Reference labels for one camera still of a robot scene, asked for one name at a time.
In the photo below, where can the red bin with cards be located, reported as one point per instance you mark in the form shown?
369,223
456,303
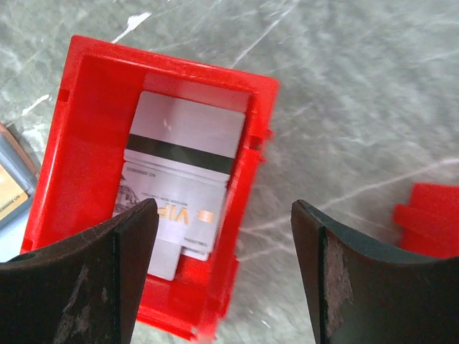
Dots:
99,91

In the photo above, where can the red bin front pair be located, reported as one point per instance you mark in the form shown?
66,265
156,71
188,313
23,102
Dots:
430,220

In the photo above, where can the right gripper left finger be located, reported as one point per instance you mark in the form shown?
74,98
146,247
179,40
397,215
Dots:
86,288

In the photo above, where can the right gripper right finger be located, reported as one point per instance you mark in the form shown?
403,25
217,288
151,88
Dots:
361,290

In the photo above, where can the brown leather card holder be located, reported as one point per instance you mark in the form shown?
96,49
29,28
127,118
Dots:
18,179

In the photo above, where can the white credit card stack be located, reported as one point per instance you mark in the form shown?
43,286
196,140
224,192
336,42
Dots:
189,209

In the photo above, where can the magnetic stripe card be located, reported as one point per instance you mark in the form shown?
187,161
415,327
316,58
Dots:
185,136

